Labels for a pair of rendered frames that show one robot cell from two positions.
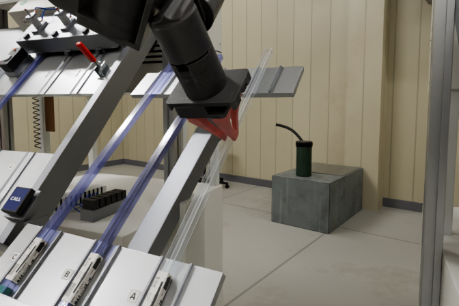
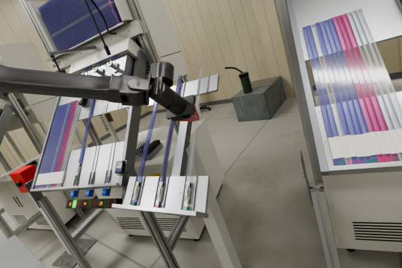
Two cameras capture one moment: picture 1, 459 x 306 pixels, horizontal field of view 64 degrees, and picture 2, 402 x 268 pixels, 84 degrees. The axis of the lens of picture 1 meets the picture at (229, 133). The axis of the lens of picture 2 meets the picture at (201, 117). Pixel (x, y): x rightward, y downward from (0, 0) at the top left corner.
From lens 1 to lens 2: 26 cm
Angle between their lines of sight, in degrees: 12
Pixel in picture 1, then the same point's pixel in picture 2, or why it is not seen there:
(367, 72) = (268, 18)
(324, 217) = (265, 111)
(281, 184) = (237, 101)
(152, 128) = not seen: hidden behind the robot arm
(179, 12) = (159, 90)
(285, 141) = (234, 73)
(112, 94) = not seen: hidden behind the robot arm
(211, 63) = (178, 101)
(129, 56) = not seen: hidden behind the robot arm
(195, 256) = (199, 167)
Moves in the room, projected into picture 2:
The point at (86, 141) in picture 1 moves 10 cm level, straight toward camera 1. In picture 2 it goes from (135, 130) to (137, 134)
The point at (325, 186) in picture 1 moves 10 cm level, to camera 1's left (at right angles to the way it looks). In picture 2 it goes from (261, 94) to (253, 97)
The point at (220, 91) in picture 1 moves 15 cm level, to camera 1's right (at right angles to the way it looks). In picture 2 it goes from (185, 108) to (233, 92)
